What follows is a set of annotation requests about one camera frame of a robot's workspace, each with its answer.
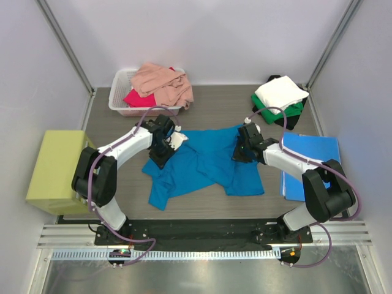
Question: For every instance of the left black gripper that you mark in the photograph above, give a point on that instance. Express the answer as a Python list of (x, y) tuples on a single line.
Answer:
[(161, 162)]

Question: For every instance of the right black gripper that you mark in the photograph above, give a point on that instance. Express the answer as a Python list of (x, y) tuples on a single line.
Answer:
[(236, 155)]

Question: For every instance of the blue t shirt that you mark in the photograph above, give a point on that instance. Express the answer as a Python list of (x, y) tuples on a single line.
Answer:
[(201, 161)]

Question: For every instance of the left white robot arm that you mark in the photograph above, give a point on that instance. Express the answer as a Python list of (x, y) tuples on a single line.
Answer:
[(95, 177)]

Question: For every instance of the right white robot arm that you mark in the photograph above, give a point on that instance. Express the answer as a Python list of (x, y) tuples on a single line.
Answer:
[(326, 190)]

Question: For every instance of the black folded t shirt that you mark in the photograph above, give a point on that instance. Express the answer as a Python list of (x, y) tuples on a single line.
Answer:
[(291, 122)]

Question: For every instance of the green folded t shirt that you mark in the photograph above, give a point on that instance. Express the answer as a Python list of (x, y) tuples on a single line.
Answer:
[(270, 117)]

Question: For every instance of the white folded t shirt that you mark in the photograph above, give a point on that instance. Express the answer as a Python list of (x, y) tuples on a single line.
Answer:
[(280, 92)]

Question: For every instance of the red t shirt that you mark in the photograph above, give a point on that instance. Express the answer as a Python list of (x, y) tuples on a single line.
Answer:
[(139, 99)]

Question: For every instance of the blue folder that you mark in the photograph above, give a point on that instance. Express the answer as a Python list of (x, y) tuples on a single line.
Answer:
[(320, 148)]

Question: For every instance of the pink t shirt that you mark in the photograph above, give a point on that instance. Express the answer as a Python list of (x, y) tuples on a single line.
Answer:
[(170, 88)]

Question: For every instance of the white plastic basket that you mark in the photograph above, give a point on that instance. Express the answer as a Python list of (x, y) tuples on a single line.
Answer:
[(120, 89)]

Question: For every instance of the yellow green box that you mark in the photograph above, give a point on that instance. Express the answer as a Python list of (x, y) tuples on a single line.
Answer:
[(50, 187)]

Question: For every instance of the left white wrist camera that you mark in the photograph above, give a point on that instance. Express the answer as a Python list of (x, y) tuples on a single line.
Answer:
[(177, 138)]

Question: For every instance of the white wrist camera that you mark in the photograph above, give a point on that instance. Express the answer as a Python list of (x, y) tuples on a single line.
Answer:
[(254, 127), (177, 138)]

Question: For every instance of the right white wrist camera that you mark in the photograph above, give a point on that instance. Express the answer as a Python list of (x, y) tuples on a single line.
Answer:
[(254, 127)]

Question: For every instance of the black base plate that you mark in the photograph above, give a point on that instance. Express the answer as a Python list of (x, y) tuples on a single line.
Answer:
[(206, 226)]

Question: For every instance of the white slotted cable duct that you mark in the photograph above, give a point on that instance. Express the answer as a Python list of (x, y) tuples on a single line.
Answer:
[(124, 255)]

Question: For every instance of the aluminium rail frame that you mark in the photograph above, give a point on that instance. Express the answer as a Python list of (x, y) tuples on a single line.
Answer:
[(80, 236)]

